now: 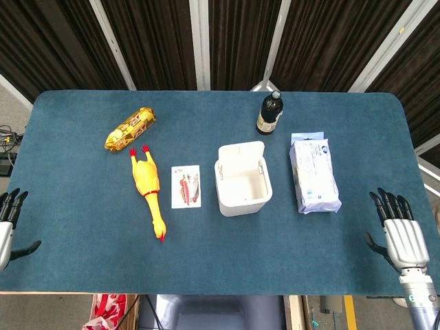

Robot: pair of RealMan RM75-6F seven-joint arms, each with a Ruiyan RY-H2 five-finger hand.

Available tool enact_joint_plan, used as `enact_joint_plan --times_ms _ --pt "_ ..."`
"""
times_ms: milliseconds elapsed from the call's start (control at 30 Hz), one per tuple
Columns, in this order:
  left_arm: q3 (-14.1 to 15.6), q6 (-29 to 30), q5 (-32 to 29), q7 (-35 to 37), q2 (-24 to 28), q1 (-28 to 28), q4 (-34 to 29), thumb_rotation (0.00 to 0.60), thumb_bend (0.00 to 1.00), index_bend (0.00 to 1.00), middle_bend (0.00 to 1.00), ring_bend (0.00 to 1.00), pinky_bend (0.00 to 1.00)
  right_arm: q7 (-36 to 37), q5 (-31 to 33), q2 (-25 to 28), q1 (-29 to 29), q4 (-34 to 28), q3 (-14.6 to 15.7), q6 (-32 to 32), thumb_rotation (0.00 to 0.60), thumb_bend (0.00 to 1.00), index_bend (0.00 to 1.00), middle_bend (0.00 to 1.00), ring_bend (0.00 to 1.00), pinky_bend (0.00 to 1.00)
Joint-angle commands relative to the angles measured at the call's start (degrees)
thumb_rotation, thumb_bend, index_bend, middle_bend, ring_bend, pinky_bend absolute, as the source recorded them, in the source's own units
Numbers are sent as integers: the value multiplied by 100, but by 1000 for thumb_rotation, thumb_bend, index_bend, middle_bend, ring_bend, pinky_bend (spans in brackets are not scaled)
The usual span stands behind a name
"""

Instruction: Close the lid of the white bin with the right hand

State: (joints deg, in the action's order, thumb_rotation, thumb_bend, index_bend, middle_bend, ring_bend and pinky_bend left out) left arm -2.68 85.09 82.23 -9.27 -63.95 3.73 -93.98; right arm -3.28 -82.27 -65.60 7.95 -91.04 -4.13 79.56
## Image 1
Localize white picture postcard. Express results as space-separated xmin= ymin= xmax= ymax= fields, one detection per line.
xmin=170 ymin=164 xmax=202 ymax=210

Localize black power adapter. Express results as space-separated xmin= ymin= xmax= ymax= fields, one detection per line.
xmin=0 ymin=153 xmax=18 ymax=177

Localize gold snack package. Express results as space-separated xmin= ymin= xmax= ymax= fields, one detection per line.
xmin=104 ymin=107 xmax=157 ymax=152

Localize left black-and-silver robot hand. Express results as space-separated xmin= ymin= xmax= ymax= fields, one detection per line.
xmin=0 ymin=188 xmax=43 ymax=272

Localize dark brown glass bottle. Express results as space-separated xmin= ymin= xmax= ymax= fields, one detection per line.
xmin=255 ymin=91 xmax=285 ymax=136

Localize white frame post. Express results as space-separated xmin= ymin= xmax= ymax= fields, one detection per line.
xmin=88 ymin=0 xmax=138 ymax=91
xmin=188 ymin=0 xmax=212 ymax=91
xmin=250 ymin=0 xmax=294 ymax=93
xmin=348 ymin=0 xmax=431 ymax=94

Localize dark brown curtain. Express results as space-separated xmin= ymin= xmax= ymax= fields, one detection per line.
xmin=0 ymin=0 xmax=440 ymax=169

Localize red and white bag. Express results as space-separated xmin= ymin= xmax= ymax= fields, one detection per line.
xmin=81 ymin=294 xmax=130 ymax=330

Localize white plastic box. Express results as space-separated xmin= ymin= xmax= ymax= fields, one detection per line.
xmin=214 ymin=140 xmax=274 ymax=218

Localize white wet wipes pack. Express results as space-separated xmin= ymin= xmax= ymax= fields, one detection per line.
xmin=289 ymin=131 xmax=343 ymax=215

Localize blue felt table mat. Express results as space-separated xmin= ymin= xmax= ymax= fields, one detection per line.
xmin=0 ymin=89 xmax=440 ymax=297

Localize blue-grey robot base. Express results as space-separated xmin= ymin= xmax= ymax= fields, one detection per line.
xmin=155 ymin=294 xmax=287 ymax=330

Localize yellow rubber chicken toy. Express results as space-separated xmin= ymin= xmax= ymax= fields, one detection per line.
xmin=129 ymin=144 xmax=168 ymax=243

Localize right black-and-silver robot hand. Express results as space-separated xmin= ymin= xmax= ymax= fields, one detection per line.
xmin=364 ymin=187 xmax=431 ymax=276

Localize tangled floor cables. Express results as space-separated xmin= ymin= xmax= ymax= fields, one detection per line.
xmin=0 ymin=124 xmax=24 ymax=153

